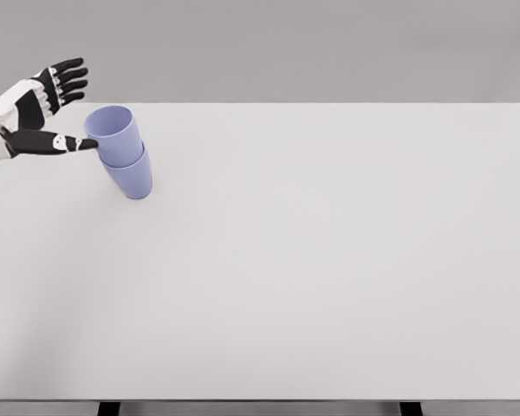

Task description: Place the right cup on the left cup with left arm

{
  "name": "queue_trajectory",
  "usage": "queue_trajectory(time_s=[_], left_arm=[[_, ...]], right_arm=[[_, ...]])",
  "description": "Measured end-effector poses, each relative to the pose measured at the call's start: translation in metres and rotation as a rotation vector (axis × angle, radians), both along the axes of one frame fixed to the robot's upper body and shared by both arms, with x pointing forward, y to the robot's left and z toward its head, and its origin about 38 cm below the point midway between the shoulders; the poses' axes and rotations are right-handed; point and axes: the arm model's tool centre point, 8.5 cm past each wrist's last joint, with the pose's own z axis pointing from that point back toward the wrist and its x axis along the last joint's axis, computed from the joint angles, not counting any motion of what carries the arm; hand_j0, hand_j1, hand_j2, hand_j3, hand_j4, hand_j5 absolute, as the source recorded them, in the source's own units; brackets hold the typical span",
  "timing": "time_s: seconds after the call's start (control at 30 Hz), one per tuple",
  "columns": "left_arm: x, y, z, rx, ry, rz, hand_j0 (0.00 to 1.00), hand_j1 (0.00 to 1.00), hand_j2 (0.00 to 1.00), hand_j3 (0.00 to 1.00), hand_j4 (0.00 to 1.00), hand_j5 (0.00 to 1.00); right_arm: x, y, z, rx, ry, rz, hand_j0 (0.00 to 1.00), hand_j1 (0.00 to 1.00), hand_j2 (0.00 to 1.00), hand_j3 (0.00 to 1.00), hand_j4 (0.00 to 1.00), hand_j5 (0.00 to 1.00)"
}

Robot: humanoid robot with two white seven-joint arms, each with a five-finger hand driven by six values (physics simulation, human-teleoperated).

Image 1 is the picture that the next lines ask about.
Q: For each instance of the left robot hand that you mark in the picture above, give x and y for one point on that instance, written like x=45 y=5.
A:
x=24 y=110

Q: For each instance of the lavender plastic cup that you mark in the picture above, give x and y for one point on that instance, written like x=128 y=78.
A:
x=119 y=136
x=132 y=180

